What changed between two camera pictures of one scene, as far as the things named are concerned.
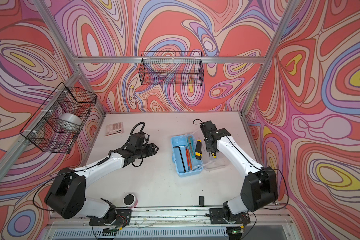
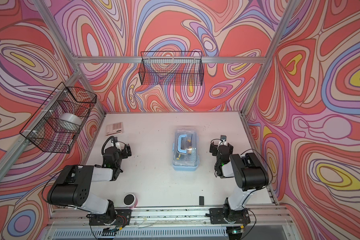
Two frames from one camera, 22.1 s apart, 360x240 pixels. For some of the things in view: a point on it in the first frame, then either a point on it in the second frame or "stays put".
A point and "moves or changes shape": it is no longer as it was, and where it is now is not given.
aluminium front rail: [75, 223] stays put
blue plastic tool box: [190, 156] moves or changes shape
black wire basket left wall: [56, 124] stays put
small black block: [201, 200] stays put
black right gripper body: [210, 148] → [213, 147]
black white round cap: [130, 201] stays put
